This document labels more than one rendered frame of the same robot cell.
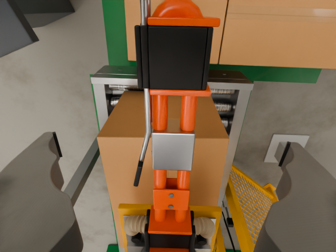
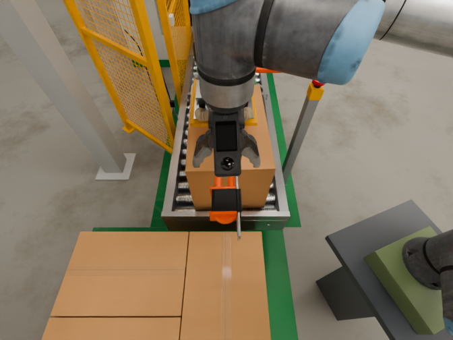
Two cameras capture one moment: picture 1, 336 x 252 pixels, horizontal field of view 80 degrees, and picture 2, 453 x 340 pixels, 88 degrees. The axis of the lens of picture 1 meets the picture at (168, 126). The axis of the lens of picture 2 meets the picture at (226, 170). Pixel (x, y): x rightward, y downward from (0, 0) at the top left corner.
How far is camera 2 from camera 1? 0.43 m
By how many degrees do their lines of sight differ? 4
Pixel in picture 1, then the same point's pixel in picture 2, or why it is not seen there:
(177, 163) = not seen: hidden behind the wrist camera
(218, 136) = (192, 173)
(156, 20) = (233, 212)
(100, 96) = (282, 202)
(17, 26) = (338, 245)
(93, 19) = (298, 275)
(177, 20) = (225, 212)
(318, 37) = (112, 254)
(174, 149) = not seen: hidden behind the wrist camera
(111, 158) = (265, 154)
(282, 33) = (140, 256)
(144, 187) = not seen: hidden behind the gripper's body
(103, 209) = (285, 100)
